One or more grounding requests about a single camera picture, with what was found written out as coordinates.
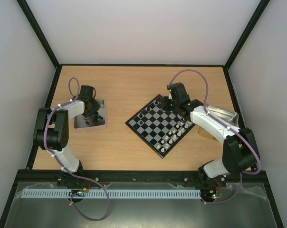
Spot black white chess board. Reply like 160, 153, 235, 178
125, 95, 194, 159

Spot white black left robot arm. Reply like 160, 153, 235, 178
33, 85, 105, 173

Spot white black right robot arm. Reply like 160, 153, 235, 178
162, 83, 260, 186

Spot grey tray of black pieces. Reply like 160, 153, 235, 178
74, 99, 107, 132

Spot metal tray of white pieces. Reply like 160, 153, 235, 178
198, 104, 239, 141

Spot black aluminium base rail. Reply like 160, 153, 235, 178
15, 169, 268, 188

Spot light blue slotted cable duct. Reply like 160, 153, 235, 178
21, 189, 201, 199

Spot black enclosure frame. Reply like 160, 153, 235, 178
0, 0, 284, 228

